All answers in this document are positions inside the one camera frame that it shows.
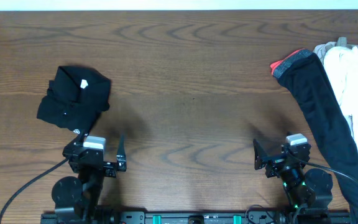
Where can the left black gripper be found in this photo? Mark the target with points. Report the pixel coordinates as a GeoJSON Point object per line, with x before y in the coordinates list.
{"type": "Point", "coordinates": [71, 151]}

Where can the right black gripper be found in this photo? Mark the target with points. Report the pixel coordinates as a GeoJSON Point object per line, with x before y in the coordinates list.
{"type": "Point", "coordinates": [262, 159]}

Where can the black t-shirt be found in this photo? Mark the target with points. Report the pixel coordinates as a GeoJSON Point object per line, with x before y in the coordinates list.
{"type": "Point", "coordinates": [75, 98]}

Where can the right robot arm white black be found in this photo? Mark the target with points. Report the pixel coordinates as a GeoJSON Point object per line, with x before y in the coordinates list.
{"type": "Point", "coordinates": [308, 193]}

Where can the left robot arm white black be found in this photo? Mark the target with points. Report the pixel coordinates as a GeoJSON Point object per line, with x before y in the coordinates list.
{"type": "Point", "coordinates": [76, 198]}

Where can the dark garment with red trim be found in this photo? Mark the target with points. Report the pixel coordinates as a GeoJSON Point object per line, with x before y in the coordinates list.
{"type": "Point", "coordinates": [304, 76]}

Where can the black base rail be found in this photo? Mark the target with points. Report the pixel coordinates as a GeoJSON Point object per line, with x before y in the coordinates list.
{"type": "Point", "coordinates": [197, 218]}

